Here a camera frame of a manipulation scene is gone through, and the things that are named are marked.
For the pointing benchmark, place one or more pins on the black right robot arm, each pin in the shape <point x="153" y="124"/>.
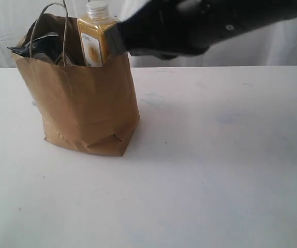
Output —
<point x="247" y="16"/>

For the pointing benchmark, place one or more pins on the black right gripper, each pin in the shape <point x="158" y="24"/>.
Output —
<point x="169" y="29"/>

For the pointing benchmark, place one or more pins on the brown paper shopping bag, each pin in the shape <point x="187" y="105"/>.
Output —
<point x="91" y="110"/>

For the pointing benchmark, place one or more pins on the dark barley tea can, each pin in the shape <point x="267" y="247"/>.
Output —
<point x="67" y="61"/>

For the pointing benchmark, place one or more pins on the millet bottle with white cap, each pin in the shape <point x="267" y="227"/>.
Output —
<point x="91" y="29"/>

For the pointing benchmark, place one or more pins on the spaghetti package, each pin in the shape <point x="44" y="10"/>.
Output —
<point x="47" y="48"/>

